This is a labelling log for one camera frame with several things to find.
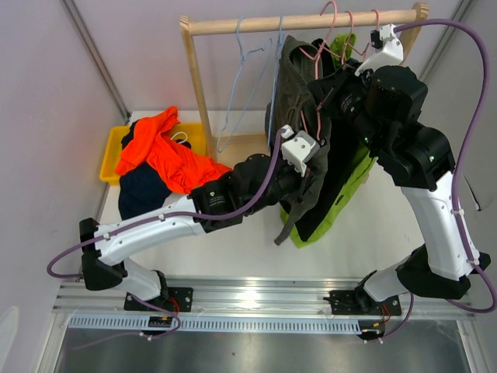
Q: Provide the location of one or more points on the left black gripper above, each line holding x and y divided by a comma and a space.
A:
297, 176

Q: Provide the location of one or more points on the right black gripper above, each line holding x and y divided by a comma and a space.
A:
328, 91

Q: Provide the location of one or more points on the dark olive shorts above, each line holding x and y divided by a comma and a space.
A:
295, 105

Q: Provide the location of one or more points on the light blue hanger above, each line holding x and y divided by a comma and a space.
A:
231, 125
279, 45

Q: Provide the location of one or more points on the orange mesh shorts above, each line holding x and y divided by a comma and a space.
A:
179, 167

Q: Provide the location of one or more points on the navy blue shorts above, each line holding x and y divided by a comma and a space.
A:
141, 190

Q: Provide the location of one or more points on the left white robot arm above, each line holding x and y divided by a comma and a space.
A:
251, 186

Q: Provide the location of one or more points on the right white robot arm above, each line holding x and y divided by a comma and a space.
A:
381, 108

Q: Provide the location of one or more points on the black shorts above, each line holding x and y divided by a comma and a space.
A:
349, 164

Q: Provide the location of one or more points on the lime green shorts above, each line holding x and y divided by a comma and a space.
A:
339, 167

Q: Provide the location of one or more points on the yellow plastic tray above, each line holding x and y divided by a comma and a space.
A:
189, 132

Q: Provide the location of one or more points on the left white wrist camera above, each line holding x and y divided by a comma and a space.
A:
297, 149

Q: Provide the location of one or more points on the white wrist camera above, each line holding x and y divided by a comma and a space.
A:
388, 50
297, 149

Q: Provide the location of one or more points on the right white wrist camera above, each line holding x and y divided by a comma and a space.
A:
388, 50

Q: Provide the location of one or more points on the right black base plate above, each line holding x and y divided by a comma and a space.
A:
346, 302

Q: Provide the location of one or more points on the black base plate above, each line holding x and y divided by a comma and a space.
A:
346, 302
179, 300

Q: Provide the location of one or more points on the aluminium mounting rail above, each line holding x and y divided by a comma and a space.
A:
263, 297

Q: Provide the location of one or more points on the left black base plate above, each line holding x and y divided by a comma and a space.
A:
179, 300

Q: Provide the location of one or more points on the slotted grey cable duct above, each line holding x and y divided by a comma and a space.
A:
192, 323

